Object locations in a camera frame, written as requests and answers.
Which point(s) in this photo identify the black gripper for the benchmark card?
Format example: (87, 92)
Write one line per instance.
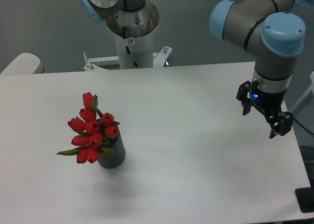
(267, 103)

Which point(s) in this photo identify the red tulip bouquet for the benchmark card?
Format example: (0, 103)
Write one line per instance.
(87, 129)

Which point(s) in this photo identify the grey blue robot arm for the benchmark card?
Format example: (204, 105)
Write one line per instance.
(263, 28)

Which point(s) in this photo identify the dark grey ribbed vase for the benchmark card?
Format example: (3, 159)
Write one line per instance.
(111, 148)

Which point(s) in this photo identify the black device at table edge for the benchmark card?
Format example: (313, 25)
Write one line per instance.
(305, 198)

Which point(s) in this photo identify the white chair armrest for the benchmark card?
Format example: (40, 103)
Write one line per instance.
(24, 64)

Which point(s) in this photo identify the white frame at right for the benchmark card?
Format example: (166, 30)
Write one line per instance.
(305, 98)

